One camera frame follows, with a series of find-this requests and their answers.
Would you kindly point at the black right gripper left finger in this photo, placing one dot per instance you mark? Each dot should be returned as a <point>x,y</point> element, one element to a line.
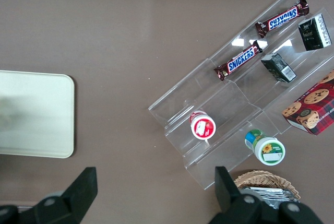
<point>75,198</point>

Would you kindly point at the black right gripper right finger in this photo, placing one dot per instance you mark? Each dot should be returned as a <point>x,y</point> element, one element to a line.
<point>229,203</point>

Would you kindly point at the light tan wicker basket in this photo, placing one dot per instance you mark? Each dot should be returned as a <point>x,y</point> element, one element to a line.
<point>263,178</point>

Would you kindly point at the cream rectangular tray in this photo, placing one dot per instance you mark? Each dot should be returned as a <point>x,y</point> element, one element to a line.
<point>39,114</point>

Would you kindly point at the green lidded yogurt cup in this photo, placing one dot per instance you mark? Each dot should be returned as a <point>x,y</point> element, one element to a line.
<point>268,151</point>

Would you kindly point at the red lidded yogurt cup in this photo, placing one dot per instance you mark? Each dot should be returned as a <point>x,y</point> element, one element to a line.
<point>203,127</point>

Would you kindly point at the clear acrylic stepped display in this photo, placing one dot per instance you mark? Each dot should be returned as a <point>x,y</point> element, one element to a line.
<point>235,98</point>

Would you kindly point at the red plaid cookie box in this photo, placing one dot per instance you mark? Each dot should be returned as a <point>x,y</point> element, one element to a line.
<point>313,106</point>

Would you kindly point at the brown snickers bar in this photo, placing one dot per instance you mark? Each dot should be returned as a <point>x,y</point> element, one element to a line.
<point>283,19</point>
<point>240,60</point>

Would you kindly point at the small black drink carton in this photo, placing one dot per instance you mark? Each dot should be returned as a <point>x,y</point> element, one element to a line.
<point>278,67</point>
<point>313,33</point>

